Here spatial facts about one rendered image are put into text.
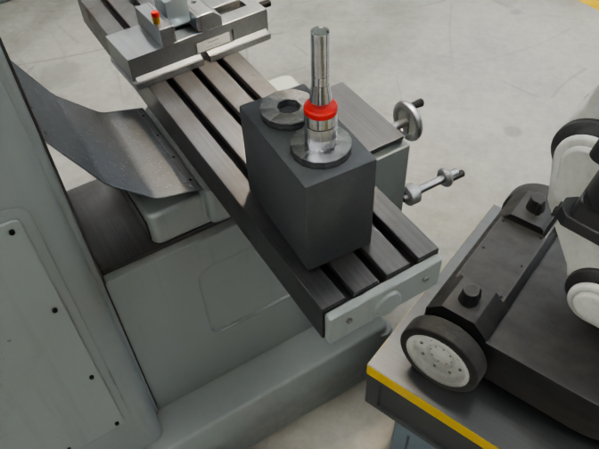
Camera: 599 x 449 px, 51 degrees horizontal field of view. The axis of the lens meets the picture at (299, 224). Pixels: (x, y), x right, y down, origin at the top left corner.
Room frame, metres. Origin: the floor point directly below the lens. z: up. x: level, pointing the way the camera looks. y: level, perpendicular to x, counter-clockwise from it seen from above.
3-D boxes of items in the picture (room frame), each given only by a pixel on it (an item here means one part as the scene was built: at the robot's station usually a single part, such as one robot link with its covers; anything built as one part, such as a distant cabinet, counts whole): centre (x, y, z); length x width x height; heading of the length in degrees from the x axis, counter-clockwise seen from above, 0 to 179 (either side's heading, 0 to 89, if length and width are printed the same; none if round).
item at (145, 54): (1.30, 0.23, 1.04); 0.35 x 0.15 x 0.11; 122
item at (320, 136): (0.71, -0.04, 1.21); 0.05 x 0.05 x 0.06
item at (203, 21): (1.31, 0.21, 1.07); 0.12 x 0.06 x 0.04; 32
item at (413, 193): (1.25, -0.37, 0.56); 0.22 x 0.06 x 0.06; 119
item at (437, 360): (0.75, -0.31, 0.50); 0.20 x 0.05 x 0.20; 50
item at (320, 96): (0.71, -0.04, 1.30); 0.03 x 0.03 x 0.11
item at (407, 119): (1.35, -0.28, 0.68); 0.16 x 0.12 x 0.12; 119
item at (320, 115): (0.71, -0.04, 1.24); 0.05 x 0.05 x 0.01
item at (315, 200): (0.75, -0.01, 1.08); 0.22 x 0.12 x 0.20; 27
